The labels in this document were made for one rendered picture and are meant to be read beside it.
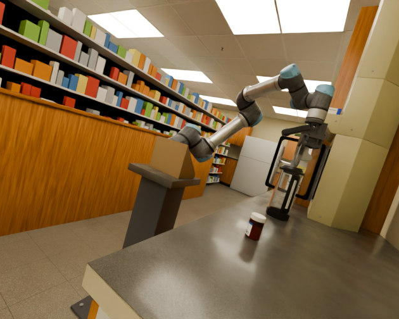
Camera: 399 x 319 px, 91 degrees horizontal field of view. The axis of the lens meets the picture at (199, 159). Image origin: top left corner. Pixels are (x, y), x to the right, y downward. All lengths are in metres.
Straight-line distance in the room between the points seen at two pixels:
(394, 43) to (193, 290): 1.36
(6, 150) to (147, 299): 1.81
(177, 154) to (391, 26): 1.23
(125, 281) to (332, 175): 1.09
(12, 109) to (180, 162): 1.33
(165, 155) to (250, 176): 5.30
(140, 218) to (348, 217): 1.13
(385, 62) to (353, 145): 0.42
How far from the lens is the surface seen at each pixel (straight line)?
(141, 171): 1.13
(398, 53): 1.43
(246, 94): 1.26
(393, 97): 1.40
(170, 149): 1.13
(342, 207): 1.27
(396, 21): 1.48
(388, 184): 1.65
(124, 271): 0.37
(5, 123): 1.98
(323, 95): 1.00
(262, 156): 6.26
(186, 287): 0.37
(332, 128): 1.26
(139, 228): 1.26
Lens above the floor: 1.17
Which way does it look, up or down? 5 degrees down
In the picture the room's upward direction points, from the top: 16 degrees clockwise
